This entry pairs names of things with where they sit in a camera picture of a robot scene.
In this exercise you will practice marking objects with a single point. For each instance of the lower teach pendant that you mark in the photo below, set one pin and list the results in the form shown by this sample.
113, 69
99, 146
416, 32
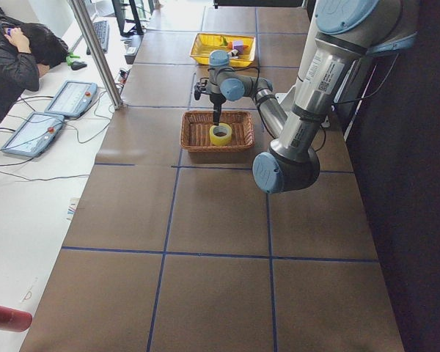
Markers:
35, 135

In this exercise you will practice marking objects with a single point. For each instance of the black computer mouse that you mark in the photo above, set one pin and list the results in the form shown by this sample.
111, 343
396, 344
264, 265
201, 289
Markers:
76, 65

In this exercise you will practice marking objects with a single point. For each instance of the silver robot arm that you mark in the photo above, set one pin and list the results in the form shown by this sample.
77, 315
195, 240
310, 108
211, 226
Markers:
341, 32

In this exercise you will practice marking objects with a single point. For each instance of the red cylinder bottle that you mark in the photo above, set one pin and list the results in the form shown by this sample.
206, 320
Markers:
14, 320

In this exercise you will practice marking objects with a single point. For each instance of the person in black jacket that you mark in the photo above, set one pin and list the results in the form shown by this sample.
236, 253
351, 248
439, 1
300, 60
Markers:
27, 52

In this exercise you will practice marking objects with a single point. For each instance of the yellow tape roll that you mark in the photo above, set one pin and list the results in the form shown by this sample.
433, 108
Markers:
220, 135

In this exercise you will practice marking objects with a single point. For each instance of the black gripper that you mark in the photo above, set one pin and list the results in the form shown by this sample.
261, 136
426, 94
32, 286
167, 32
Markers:
215, 101

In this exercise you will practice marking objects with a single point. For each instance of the yellow plastic woven basket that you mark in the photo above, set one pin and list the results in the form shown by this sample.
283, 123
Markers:
205, 43

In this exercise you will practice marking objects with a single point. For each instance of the teach pendant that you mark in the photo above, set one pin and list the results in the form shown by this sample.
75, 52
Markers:
35, 135
72, 99

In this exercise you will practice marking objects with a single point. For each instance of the upper teach pendant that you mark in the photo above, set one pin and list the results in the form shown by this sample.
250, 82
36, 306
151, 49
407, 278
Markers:
72, 99

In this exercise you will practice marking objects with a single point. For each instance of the aluminium frame post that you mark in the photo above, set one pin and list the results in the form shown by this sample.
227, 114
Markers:
87, 29

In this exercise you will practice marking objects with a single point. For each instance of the brown wicker basket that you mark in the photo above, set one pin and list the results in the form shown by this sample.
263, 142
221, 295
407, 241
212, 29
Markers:
199, 134

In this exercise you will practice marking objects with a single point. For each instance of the purple foam cube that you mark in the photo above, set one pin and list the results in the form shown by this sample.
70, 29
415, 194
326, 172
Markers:
237, 46

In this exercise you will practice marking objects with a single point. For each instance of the toy carrot with leaves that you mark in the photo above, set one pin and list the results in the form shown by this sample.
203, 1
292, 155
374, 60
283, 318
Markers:
225, 43

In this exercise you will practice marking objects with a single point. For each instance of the black keyboard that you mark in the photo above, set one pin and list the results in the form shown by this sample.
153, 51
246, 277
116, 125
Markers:
102, 32

